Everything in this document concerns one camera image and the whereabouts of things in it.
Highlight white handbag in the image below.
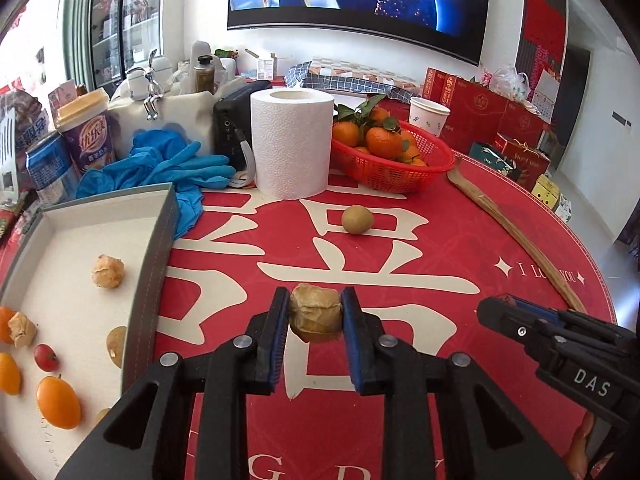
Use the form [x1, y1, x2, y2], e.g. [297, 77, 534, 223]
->
[107, 87, 218, 161]

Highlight blue nitrile gloves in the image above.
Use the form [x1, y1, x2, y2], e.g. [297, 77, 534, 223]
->
[75, 129, 237, 241]

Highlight person's right hand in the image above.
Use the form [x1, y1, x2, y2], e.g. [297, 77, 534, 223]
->
[566, 412, 614, 479]

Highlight glass display cabinet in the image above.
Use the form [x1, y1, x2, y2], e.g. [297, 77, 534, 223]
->
[90, 0, 166, 96]

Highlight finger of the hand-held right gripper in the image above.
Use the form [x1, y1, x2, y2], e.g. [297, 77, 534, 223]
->
[476, 297, 543, 348]
[512, 297, 571, 328]

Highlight dark green gift bag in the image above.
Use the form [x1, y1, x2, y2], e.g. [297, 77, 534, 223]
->
[467, 141, 511, 173]

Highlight grey cable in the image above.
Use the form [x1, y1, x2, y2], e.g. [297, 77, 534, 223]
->
[235, 129, 257, 188]

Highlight grey-green curtain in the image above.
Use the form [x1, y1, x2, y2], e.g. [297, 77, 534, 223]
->
[59, 0, 96, 91]

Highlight black radio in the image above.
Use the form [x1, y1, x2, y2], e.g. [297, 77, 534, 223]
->
[213, 80, 261, 186]

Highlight clear plastic bag with flowers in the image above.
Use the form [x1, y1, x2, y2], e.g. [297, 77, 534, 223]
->
[480, 65, 531, 103]

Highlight red cherry tomato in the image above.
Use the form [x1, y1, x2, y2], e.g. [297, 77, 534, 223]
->
[33, 343, 59, 373]

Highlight pile of leafy tangerines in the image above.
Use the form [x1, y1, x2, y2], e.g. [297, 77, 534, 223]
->
[332, 94, 428, 167]

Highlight silver figure charm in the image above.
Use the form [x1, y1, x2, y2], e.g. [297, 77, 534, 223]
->
[126, 50, 165, 121]

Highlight orange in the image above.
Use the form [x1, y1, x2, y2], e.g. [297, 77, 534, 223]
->
[37, 375, 82, 430]
[0, 306, 18, 345]
[0, 352, 23, 396]

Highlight blue drink can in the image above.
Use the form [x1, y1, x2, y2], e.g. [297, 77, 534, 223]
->
[25, 132, 81, 206]

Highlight blue plaid cloth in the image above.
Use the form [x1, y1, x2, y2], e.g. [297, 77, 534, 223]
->
[285, 62, 421, 107]

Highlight white toilet paper roll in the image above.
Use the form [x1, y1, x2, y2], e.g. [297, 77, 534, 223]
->
[250, 87, 335, 200]

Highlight white tray with grey rim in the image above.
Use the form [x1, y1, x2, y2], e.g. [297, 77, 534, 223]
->
[0, 183, 181, 480]

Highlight red plastic basket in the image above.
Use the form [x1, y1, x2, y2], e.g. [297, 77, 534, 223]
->
[331, 121, 457, 193]

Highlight wall calendar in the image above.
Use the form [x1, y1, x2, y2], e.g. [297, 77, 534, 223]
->
[531, 67, 563, 123]

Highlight yellow carton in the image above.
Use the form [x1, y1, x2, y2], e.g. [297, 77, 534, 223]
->
[530, 176, 561, 211]

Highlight wooden back scratcher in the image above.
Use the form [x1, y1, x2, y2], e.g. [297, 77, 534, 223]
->
[446, 167, 588, 315]

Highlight purple milk tea cup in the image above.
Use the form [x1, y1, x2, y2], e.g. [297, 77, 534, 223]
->
[54, 87, 113, 176]

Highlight snack packets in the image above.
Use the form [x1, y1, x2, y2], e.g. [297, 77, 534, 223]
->
[0, 87, 46, 201]

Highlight small white carton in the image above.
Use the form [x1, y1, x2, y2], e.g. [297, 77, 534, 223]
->
[243, 49, 293, 80]

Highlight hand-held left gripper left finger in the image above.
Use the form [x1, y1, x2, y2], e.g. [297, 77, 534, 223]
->
[55, 287, 291, 480]

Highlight husked physalis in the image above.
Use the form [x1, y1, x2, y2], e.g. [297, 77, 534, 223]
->
[91, 255, 125, 290]
[289, 283, 343, 344]
[7, 311, 38, 348]

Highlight red carton with rope handle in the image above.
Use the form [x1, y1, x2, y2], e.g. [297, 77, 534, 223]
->
[492, 132, 551, 188]

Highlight red wall poster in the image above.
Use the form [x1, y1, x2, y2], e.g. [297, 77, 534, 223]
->
[515, 0, 568, 91]

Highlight stack of red gift boxes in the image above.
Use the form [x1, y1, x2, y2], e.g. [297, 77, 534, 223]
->
[422, 67, 553, 156]

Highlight orange patterned board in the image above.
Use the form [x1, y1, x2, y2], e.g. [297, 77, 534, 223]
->
[310, 57, 416, 86]

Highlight white paper cup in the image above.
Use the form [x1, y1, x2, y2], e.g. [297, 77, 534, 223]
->
[409, 97, 451, 138]

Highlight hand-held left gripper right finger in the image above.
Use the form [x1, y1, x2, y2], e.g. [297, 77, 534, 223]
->
[340, 287, 573, 480]

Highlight brown pump bottle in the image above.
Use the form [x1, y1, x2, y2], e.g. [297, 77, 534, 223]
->
[192, 55, 215, 93]

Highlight red round table mat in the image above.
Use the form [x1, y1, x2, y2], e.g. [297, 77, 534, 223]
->
[145, 150, 617, 480]

